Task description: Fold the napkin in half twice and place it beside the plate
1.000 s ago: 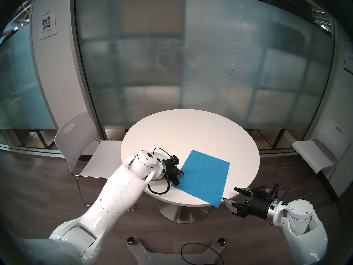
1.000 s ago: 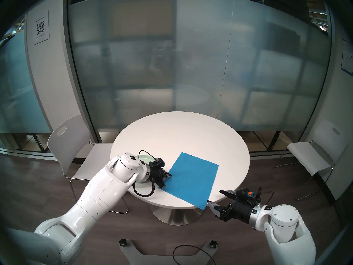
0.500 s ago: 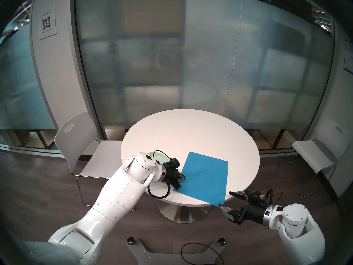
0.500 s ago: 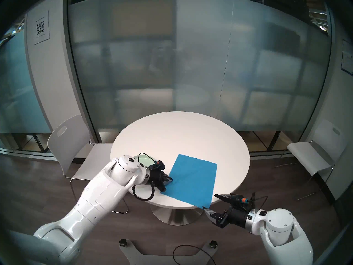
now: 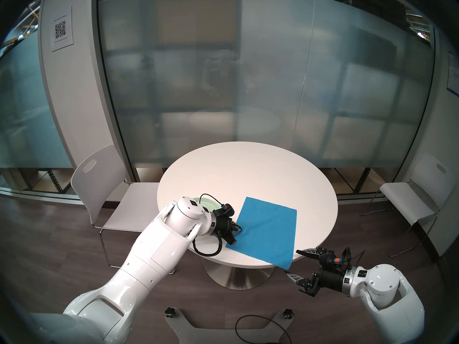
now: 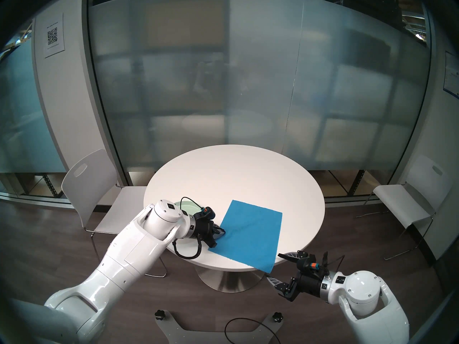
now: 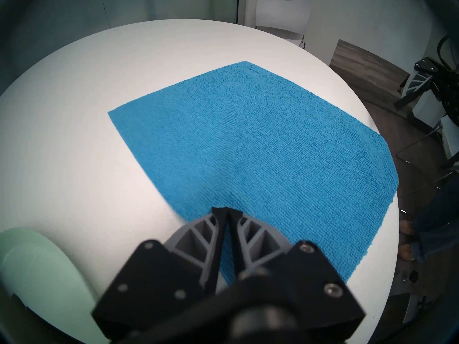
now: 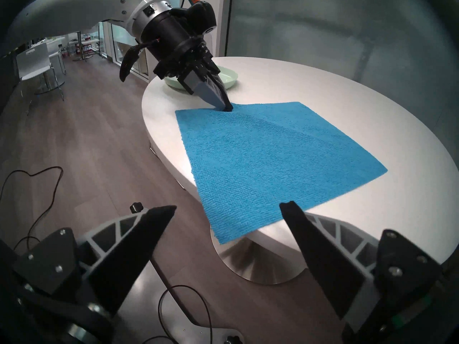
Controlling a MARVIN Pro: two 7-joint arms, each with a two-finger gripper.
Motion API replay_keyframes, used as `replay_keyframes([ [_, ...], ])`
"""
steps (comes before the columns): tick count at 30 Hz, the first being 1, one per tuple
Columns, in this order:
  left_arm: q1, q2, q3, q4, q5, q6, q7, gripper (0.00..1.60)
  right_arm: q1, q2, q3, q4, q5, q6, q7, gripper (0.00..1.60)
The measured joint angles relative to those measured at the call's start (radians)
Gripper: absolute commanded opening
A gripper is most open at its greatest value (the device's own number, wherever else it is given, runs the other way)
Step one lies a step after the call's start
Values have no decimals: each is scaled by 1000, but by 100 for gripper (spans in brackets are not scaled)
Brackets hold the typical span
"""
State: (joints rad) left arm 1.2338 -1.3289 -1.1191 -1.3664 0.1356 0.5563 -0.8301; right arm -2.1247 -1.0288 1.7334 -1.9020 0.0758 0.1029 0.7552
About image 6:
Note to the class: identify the white chair with metal legs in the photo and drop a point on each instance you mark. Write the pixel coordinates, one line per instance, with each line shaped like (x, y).
(82, 182)
(419, 192)

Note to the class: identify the white wall poster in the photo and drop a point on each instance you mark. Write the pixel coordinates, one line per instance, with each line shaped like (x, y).
(452, 74)

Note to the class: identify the metal shelving rack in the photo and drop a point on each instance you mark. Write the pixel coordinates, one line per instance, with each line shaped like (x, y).
(46, 185)
(355, 184)

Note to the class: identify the black base knob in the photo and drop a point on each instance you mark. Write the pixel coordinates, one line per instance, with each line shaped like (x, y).
(160, 314)
(276, 316)

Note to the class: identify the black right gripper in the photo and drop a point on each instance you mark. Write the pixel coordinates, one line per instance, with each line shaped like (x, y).
(310, 284)

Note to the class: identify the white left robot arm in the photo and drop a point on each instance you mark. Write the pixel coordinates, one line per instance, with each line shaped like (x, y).
(125, 261)

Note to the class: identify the blue microfibre napkin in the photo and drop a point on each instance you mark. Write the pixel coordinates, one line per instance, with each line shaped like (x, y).
(251, 235)

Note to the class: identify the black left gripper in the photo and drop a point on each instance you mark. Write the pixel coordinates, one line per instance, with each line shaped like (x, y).
(204, 229)

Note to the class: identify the pale green plate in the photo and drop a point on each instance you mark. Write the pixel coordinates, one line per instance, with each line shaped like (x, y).
(186, 206)

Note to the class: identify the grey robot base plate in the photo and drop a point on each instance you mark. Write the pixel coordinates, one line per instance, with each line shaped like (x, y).
(183, 332)

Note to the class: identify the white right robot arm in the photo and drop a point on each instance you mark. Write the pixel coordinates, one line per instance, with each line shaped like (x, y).
(362, 296)

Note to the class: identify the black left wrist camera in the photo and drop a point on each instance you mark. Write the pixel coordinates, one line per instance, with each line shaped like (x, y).
(207, 213)

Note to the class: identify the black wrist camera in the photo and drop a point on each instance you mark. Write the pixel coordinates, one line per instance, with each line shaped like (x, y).
(312, 265)
(207, 213)

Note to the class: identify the metal table pedestal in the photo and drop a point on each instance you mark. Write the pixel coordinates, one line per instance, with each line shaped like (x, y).
(227, 280)

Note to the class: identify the white QR code sign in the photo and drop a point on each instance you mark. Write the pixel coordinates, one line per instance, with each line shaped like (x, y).
(53, 35)

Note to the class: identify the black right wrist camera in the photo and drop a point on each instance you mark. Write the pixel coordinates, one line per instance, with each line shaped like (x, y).
(312, 265)

